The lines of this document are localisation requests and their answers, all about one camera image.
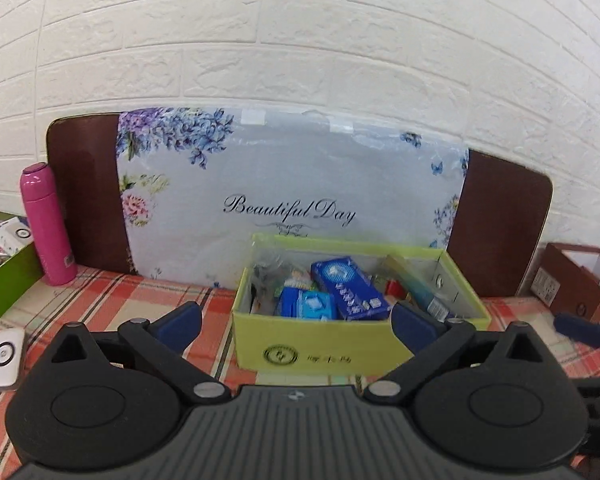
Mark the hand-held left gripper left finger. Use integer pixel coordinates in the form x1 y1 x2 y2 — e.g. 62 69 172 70
50 301 233 401

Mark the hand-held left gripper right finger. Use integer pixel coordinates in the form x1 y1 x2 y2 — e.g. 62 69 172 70
369 302 548 400

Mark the small green box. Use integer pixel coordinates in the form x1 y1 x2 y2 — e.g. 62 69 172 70
384 254 454 319

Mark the lime green cardboard box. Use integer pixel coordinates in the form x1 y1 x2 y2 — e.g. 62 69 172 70
230 232 492 379

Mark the brown shoe box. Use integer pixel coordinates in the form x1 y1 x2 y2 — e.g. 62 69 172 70
531 242 600 325

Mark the plaid blanket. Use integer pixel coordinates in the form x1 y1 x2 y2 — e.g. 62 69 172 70
0 265 600 466

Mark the blue box with white print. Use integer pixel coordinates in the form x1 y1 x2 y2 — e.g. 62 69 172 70
310 255 392 322

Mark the blue wipes packet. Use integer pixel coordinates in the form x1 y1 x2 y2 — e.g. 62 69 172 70
279 287 338 321

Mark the clear plastic bag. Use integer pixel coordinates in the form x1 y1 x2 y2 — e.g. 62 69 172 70
251 239 314 314

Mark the pink bottle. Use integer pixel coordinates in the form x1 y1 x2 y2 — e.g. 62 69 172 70
20 162 79 287

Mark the green storage box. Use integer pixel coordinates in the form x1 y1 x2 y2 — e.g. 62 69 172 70
0 209 45 320

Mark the floral plastic bag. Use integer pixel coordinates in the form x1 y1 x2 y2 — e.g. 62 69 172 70
116 106 471 291

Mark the white box with round print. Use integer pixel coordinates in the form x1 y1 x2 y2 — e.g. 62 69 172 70
0 217 34 256

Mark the white device with round ring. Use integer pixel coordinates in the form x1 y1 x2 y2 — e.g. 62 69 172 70
0 328 27 391

